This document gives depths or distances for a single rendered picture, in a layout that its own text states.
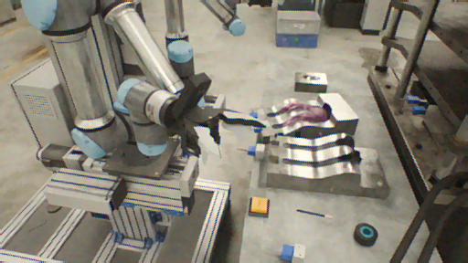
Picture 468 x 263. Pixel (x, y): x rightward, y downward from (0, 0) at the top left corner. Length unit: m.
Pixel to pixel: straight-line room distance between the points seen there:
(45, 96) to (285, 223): 1.06
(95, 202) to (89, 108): 0.40
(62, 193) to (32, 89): 0.43
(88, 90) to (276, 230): 0.82
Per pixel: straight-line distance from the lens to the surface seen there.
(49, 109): 1.47
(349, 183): 1.40
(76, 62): 0.93
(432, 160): 1.83
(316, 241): 1.27
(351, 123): 1.73
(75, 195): 1.30
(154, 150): 0.82
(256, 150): 1.50
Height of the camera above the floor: 1.82
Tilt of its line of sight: 37 degrees down
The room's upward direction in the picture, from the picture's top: straight up
